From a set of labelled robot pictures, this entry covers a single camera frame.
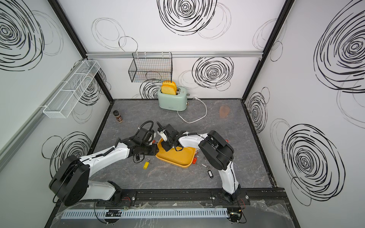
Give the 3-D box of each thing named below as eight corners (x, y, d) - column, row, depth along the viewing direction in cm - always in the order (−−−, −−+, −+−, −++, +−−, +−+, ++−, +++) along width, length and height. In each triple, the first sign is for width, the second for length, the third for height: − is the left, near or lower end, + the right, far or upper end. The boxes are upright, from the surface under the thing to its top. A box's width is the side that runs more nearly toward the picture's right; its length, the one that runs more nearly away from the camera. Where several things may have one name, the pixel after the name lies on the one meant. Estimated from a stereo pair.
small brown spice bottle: (117, 123, 107) (111, 114, 99) (119, 118, 110) (113, 109, 102) (122, 123, 107) (117, 114, 99) (124, 118, 110) (119, 109, 102)
